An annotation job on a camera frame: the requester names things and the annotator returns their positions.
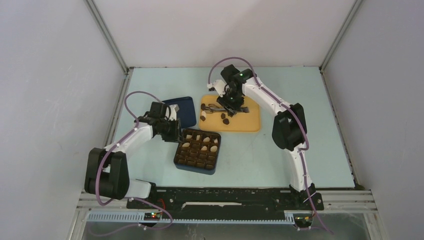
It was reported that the blue chocolate box with insert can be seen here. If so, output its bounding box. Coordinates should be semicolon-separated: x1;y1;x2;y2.
173;128;221;175

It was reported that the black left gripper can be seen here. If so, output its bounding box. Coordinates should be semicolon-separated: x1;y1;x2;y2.
157;117;184;143

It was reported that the yellow plastic tray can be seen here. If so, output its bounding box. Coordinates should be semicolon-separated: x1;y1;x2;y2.
198;95;261;133

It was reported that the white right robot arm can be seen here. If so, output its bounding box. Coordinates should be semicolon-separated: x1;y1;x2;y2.
211;64;312;209

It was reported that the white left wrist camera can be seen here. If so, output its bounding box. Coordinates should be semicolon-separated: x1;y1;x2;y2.
170;104;180;114

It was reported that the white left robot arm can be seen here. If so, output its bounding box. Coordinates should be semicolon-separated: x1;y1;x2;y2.
84;102;182;208

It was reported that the dark blue box lid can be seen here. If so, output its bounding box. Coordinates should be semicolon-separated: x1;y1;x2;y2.
163;96;197;129

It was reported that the aluminium corner post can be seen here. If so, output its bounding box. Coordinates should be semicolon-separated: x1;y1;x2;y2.
319;0;364;74
84;0;129;75

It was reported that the aluminium corner post left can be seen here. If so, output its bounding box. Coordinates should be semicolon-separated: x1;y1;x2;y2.
84;0;129;75

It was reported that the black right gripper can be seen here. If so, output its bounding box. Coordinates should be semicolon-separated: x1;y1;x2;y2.
216;88;245;117

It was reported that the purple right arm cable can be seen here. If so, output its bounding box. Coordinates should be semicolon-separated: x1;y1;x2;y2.
207;56;334;236

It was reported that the dark heart chocolate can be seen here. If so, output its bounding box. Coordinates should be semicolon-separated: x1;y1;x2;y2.
222;118;230;125

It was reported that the aluminium corner post right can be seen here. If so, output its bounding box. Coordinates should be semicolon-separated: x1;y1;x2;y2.
319;0;364;74

